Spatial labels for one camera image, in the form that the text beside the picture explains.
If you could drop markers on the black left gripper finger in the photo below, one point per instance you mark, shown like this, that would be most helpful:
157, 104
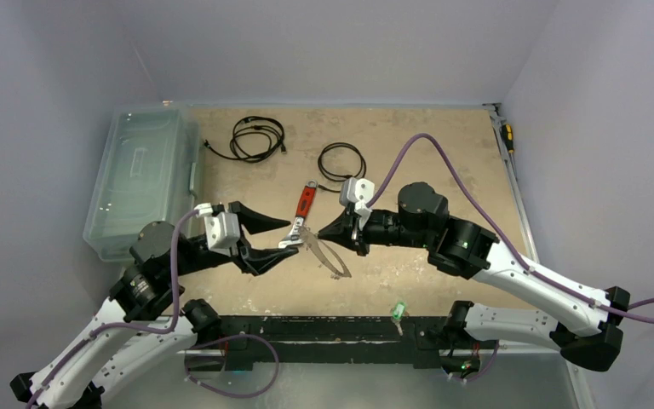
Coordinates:
266, 259
255, 222

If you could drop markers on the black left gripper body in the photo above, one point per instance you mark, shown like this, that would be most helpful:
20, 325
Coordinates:
236, 256

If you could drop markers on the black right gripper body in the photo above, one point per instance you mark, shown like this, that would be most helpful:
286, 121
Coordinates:
358, 233

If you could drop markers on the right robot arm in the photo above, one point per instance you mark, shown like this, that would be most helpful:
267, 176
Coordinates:
565, 316

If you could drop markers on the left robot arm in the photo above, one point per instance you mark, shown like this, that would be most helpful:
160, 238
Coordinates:
142, 320

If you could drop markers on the clear plastic storage box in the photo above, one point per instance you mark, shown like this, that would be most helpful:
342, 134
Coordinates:
148, 173

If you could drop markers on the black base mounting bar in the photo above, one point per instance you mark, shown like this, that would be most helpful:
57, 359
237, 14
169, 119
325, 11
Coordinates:
419, 341

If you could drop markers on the yellow black screwdriver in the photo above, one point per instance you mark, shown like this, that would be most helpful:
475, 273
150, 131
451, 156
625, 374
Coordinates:
507, 138

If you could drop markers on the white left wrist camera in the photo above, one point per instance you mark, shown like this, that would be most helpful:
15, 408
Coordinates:
222, 229

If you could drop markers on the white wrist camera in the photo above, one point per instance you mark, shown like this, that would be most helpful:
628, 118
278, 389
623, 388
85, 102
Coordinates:
358, 192
222, 229

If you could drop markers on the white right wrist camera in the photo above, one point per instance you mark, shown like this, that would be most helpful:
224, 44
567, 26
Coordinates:
358, 192

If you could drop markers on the red handled adjustable wrench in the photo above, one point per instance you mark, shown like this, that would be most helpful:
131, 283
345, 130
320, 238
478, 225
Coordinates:
303, 207

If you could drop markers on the aluminium frame rail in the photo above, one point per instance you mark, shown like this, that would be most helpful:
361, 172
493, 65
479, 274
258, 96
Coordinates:
578, 382

